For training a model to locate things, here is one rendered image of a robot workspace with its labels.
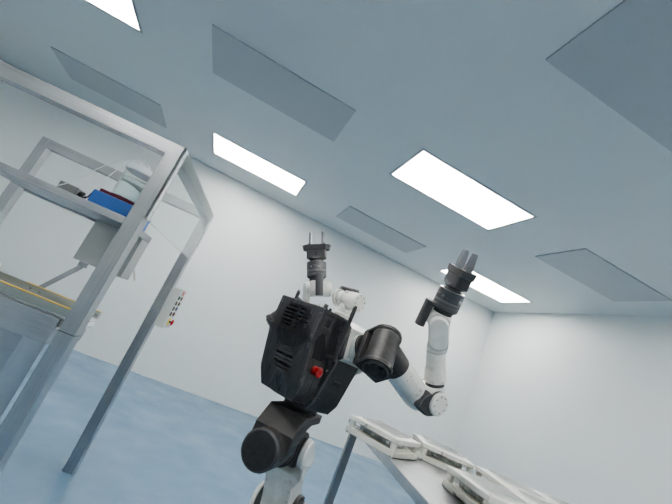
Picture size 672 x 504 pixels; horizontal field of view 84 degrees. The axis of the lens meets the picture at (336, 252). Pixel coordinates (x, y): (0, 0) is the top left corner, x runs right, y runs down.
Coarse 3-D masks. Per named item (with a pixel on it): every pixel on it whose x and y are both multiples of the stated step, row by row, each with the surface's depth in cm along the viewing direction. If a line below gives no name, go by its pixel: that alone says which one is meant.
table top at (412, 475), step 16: (384, 464) 144; (400, 464) 141; (416, 464) 154; (432, 464) 170; (400, 480) 127; (416, 480) 127; (432, 480) 137; (416, 496) 114; (432, 496) 115; (448, 496) 123
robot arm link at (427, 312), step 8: (424, 304) 124; (432, 304) 123; (440, 304) 121; (448, 304) 120; (424, 312) 124; (432, 312) 123; (440, 312) 122; (448, 312) 120; (456, 312) 121; (416, 320) 126; (424, 320) 124; (448, 320) 121
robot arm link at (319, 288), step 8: (312, 272) 162; (320, 272) 162; (312, 280) 162; (320, 280) 158; (312, 288) 160; (320, 288) 158; (328, 288) 162; (312, 296) 163; (320, 296) 164; (328, 296) 164
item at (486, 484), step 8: (464, 472) 133; (480, 480) 128; (488, 480) 135; (464, 488) 130; (488, 488) 120; (496, 488) 126; (504, 488) 133; (472, 496) 125; (504, 496) 119; (512, 496) 123
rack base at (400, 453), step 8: (352, 432) 159; (360, 432) 157; (368, 440) 153; (376, 440) 154; (376, 448) 150; (384, 448) 149; (392, 456) 146; (400, 456) 151; (408, 456) 156; (416, 456) 162
